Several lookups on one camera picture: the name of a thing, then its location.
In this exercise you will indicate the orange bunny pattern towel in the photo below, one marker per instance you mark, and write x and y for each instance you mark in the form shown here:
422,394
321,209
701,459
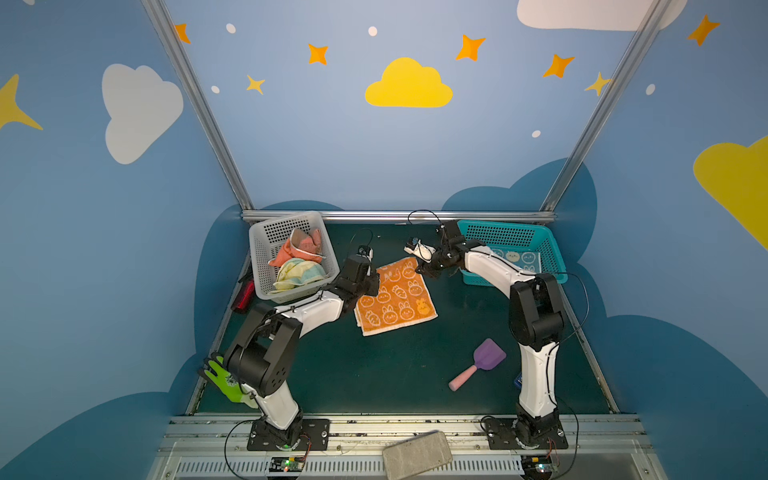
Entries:
403,300

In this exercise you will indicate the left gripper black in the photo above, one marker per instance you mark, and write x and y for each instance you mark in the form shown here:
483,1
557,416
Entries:
365,279

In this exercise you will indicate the green circuit board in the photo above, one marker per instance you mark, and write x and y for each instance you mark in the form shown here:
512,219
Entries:
293,465
537,468

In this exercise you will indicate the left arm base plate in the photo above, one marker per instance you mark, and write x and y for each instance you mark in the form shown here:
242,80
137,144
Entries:
302,434

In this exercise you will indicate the white plastic basket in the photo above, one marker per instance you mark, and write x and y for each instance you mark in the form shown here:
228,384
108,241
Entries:
267,239

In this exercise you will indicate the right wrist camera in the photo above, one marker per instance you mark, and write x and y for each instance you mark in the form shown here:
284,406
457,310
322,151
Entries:
449,244

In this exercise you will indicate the green work glove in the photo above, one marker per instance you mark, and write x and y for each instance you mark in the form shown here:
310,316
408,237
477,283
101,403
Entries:
214,372

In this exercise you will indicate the teal plastic basket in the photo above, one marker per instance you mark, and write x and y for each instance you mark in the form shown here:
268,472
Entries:
519,237

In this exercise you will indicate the blue bunny pattern towel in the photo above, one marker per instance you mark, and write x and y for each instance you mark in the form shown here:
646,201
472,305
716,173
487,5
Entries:
524,260

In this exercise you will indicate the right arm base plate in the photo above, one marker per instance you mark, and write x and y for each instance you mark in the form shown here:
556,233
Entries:
504,434

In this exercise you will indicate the purple pink toy scoop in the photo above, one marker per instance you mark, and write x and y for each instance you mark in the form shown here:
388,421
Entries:
487,356

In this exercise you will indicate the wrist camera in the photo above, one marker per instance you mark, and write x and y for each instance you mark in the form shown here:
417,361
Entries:
358,265
449,244

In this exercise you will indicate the left green circuit board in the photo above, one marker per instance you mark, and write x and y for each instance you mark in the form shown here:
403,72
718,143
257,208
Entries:
293,465

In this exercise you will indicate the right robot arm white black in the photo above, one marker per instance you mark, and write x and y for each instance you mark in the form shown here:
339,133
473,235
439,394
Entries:
536,321

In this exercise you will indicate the grey sponge block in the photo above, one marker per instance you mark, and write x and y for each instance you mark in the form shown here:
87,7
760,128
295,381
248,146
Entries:
420,454

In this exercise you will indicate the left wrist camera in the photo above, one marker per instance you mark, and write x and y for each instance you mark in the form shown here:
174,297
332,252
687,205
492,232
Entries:
358,265

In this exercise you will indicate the right green circuit board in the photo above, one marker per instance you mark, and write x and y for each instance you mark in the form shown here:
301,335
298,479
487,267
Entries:
537,468

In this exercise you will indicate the yellow teal towel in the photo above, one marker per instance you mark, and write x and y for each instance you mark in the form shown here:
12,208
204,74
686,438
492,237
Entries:
297,273

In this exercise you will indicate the pink red towel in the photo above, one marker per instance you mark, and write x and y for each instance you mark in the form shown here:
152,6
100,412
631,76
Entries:
300,245

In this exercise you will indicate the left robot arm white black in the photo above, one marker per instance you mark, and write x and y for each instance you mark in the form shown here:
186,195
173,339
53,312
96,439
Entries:
261,357

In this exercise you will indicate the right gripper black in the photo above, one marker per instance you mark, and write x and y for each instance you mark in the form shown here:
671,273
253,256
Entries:
437,257

